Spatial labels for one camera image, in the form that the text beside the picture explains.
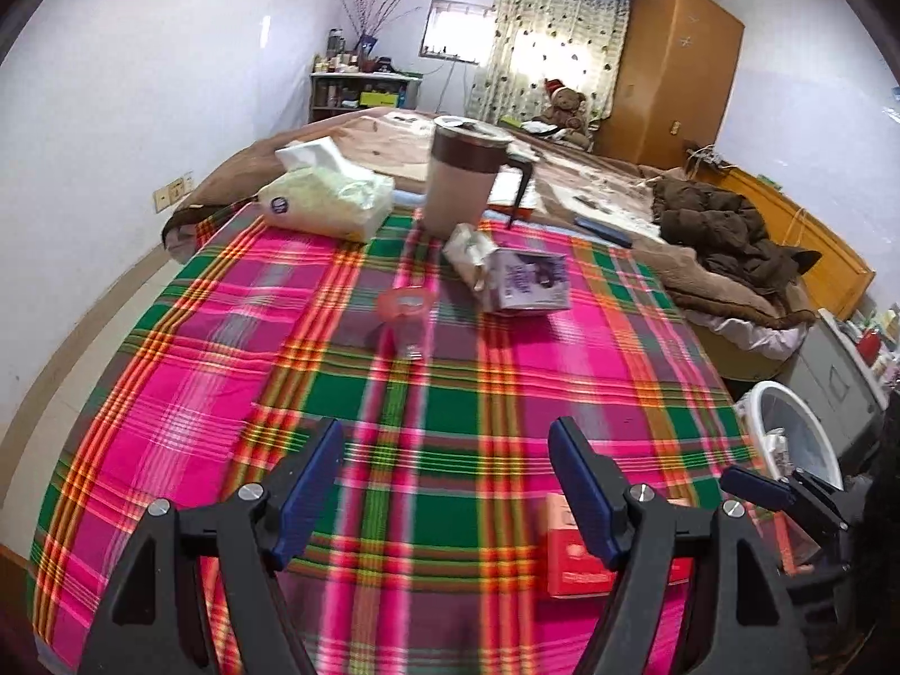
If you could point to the clear plastic cup red rim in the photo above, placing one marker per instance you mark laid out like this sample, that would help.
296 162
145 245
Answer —
406 304

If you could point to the wall socket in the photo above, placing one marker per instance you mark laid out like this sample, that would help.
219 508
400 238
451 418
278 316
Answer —
172 192

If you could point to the pink and green plaid tablecloth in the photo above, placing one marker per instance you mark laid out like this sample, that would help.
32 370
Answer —
211 394

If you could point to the brown printed bed blanket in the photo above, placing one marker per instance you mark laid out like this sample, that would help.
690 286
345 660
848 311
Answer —
383 128

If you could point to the brown jacket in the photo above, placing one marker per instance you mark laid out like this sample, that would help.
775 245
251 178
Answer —
717 232

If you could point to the pink mug with brown lid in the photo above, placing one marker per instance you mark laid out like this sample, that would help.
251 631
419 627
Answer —
457 190

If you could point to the wooden headboard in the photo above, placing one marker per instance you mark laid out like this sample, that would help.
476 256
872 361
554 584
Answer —
822 232

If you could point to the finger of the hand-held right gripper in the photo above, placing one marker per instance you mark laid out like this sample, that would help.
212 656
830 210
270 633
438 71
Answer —
756 489

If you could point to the soft tissue pack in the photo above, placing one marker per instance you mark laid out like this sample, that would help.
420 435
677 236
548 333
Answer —
316 200

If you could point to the white bed sheet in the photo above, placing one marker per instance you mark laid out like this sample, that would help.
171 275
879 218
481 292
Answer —
752 337

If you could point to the white trash bin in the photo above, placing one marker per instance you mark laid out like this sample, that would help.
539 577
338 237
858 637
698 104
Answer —
808 429

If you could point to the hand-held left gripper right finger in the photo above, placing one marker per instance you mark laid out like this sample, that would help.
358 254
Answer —
580 492

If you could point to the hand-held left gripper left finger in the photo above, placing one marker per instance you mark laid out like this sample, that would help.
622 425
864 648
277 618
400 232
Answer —
309 492

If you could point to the crumpled white paper wrapper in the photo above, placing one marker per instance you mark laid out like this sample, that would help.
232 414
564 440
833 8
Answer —
464 246

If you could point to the wooden wardrobe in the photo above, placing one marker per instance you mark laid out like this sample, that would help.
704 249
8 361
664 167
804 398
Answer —
675 63

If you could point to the red paper box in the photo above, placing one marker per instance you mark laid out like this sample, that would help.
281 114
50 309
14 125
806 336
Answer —
573 566

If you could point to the dried flower branches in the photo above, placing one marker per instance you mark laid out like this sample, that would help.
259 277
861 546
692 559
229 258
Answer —
372 10

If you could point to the shelf with bottles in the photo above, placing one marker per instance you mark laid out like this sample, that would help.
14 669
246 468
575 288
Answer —
362 91

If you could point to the window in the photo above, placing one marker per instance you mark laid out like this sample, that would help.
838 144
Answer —
453 28

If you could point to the purple drink carton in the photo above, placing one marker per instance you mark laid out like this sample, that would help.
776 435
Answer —
524 281

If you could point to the grey cabinet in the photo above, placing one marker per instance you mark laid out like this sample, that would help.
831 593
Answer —
837 372

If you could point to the heart print curtain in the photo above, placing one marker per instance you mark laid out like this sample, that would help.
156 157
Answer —
555 28

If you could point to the brown teddy bear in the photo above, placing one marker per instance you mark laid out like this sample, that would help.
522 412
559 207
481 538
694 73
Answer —
562 111

